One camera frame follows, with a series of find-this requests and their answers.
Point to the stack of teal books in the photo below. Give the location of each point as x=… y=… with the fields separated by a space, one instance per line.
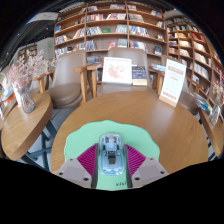
x=158 y=67

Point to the glass vase with pink flowers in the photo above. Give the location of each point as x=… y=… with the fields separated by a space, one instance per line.
x=26 y=103

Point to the white framed picture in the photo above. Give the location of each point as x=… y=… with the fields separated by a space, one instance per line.
x=116 y=70

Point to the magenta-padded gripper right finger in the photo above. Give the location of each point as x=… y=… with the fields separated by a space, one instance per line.
x=136 y=160

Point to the dark blue book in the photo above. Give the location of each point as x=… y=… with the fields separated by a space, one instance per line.
x=139 y=75

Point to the curved wooden bookshelf unit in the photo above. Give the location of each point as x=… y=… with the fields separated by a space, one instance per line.
x=186 y=36

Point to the green cloud-shaped mouse pad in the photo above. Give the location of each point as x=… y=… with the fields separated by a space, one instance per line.
x=83 y=140

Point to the wide wooden bookshelf unit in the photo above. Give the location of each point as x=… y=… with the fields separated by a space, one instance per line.
x=100 y=20

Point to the transparent blue computer mouse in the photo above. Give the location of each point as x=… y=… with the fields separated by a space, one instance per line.
x=111 y=156

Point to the white sign on wooden base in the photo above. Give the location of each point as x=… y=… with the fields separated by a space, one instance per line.
x=172 y=81

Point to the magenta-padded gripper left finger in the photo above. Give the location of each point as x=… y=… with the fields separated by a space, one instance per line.
x=87 y=160

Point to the round wooden side table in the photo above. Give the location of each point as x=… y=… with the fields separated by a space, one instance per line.
x=23 y=130
x=215 y=133

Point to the small distant bookshelf unit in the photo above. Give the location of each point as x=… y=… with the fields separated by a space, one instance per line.
x=28 y=51

